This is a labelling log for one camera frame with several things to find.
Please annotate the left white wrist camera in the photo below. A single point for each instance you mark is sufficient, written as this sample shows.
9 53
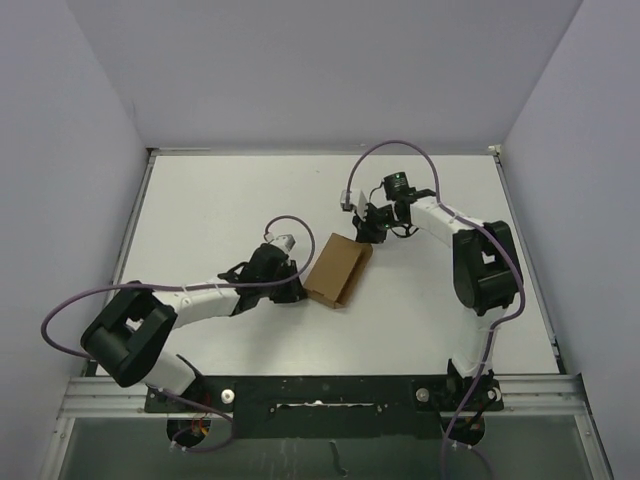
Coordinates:
284 242

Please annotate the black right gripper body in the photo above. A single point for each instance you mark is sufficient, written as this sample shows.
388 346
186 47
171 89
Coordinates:
379 216

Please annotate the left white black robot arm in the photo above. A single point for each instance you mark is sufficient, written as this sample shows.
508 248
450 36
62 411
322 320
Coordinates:
127 338

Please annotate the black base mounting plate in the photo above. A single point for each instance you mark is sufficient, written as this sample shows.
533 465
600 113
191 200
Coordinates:
351 407

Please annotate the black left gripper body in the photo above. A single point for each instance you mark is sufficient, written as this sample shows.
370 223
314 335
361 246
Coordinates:
280 275

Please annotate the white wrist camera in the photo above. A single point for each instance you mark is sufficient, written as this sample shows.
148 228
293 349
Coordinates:
354 201
284 242

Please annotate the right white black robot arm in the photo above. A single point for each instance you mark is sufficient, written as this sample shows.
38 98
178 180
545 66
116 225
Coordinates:
486 272

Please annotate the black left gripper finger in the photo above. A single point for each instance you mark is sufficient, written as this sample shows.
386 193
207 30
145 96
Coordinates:
289 294
290 270

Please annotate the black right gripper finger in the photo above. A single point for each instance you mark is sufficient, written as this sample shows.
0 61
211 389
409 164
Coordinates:
360 227
373 237

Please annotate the brown cardboard paper box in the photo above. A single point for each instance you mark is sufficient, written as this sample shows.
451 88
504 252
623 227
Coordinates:
337 271

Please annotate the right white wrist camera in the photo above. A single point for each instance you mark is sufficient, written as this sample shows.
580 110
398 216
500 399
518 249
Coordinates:
354 201

